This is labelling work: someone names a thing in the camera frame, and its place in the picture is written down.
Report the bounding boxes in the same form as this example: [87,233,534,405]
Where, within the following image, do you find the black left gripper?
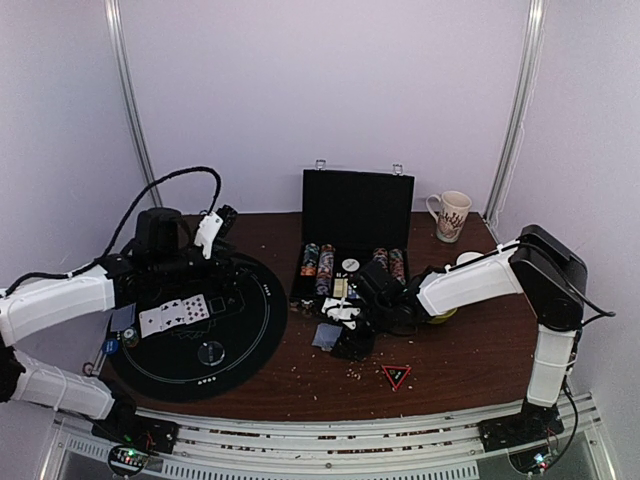
[153,244,257,296]

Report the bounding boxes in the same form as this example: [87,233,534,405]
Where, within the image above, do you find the face-up clubs playing card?
[160,299,186,329]

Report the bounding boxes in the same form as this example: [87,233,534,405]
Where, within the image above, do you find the face-up red pips card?
[183,294,210,324]

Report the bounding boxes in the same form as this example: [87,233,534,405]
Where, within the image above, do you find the grey card deck box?
[311,323,343,352]

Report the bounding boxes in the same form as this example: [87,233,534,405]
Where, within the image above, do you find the face-up ace playing card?
[138,307,164,338]

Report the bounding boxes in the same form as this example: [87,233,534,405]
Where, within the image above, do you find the blue checkered playing card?
[110,304,136,332]

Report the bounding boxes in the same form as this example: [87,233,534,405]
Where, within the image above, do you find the black poker chip case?
[289,168,415,312]

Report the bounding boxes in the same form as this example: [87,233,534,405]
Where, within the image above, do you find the blue small blind button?
[101,338,120,357]

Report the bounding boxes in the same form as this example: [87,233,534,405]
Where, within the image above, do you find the clear black round button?
[197,341,226,367]

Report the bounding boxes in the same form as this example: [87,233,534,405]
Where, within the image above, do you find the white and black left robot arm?
[1,243,145,444]

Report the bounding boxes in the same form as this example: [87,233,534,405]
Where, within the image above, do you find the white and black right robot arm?
[318,225,615,452]

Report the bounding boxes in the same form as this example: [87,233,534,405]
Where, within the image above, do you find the right outer poker chip row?
[388,249,406,284]

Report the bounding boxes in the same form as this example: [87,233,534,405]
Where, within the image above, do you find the cream card deck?
[333,278,348,299]

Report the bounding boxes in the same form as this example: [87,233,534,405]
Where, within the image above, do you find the white dealer button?
[341,258,361,274]

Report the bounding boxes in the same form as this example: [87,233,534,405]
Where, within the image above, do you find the yellow-green bowl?
[426,308,457,325]

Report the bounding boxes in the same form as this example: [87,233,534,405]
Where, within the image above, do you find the red and black triangle card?
[382,365,411,391]

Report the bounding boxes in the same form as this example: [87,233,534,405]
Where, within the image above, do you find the left inner poker chip row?
[314,244,335,296]

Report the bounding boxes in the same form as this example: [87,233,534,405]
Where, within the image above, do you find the round black poker mat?
[109,253,287,403]

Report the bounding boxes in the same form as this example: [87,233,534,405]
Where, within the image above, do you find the left outer poker chip row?
[300,243,320,277]

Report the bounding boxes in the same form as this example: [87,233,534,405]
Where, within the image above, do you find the white and orange bowl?
[456,251,483,265]

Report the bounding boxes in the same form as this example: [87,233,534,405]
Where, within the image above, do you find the cream patterned mug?
[425,191,472,243]

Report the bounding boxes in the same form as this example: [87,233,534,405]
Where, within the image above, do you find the left green circuit board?
[107,445,151,476]

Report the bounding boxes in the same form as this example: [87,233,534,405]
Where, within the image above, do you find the green circuit board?
[518,448,559,474]
[107,445,151,476]

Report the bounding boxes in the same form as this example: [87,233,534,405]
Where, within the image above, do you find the right green circuit board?
[518,448,559,474]

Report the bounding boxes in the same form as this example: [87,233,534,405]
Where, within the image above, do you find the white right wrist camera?
[320,298,361,330]

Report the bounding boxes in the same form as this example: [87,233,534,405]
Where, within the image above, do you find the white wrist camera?
[194,205,238,260]
[320,298,361,330]

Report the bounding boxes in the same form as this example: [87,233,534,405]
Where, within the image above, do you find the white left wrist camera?
[194,205,238,260]

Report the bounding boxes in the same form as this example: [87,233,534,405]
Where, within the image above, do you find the aluminium front rail base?
[42,392,614,480]

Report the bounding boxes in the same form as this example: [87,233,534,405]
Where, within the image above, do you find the left aluminium frame post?
[104,0,163,207]

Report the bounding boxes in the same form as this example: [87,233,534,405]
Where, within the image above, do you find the aluminium frame post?
[104,0,163,207]
[484,0,547,229]

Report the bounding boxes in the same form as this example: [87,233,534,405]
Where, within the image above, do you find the right aluminium frame post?
[484,0,547,229]

